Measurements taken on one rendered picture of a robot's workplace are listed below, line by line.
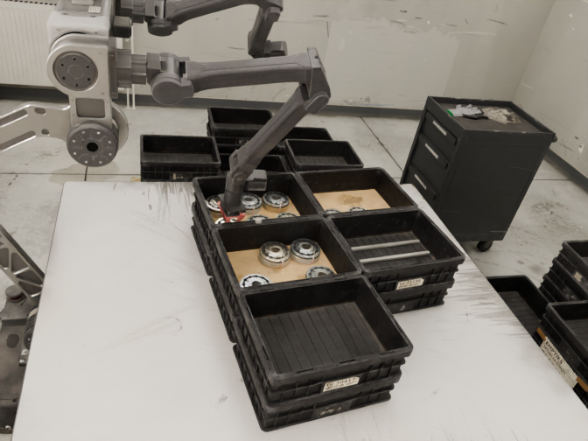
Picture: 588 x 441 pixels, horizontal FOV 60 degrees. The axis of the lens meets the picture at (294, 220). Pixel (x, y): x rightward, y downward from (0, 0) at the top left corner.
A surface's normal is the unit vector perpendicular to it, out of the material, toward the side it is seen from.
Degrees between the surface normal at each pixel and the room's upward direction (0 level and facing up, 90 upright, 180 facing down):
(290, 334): 0
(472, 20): 90
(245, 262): 0
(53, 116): 90
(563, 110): 90
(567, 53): 90
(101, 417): 0
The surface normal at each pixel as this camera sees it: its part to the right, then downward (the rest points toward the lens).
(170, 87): 0.16, 0.85
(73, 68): 0.24, 0.59
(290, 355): 0.16, -0.81
